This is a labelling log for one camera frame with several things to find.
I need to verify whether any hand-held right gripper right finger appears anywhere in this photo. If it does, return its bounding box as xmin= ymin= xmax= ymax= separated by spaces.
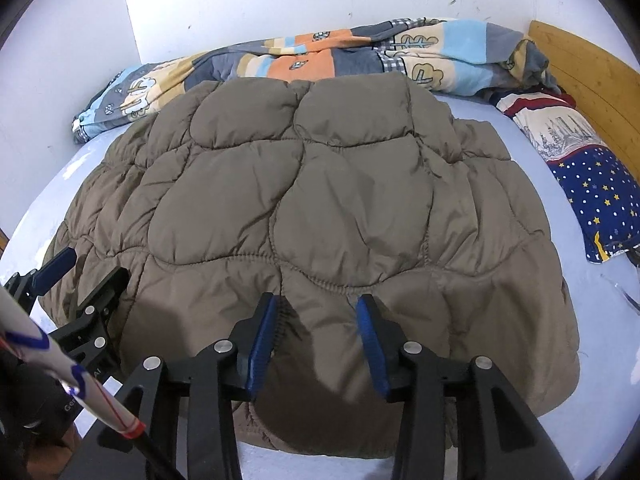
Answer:
xmin=354 ymin=293 xmax=576 ymax=480

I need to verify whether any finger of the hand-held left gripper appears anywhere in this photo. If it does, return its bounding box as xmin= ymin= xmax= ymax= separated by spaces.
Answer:
xmin=4 ymin=247 xmax=79 ymax=307
xmin=49 ymin=266 xmax=132 ymax=361

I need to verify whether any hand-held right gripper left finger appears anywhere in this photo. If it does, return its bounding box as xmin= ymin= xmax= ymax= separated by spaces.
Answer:
xmin=75 ymin=292 xmax=280 ymax=480

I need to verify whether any olive quilted hooded jacket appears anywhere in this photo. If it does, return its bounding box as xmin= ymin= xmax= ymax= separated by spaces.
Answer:
xmin=37 ymin=71 xmax=582 ymax=460

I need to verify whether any person's left hand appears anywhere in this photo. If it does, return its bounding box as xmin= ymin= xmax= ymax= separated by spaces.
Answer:
xmin=25 ymin=425 xmax=84 ymax=480

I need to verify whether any star and stripe print pillow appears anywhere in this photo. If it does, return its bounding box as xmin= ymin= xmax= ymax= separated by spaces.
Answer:
xmin=492 ymin=87 xmax=640 ymax=264

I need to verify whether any patchwork cartoon print quilt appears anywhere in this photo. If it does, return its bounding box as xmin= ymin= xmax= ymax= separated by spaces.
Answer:
xmin=71 ymin=17 xmax=563 ymax=146

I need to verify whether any wooden headboard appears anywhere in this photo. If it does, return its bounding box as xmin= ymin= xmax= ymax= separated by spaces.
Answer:
xmin=527 ymin=20 xmax=640 ymax=161

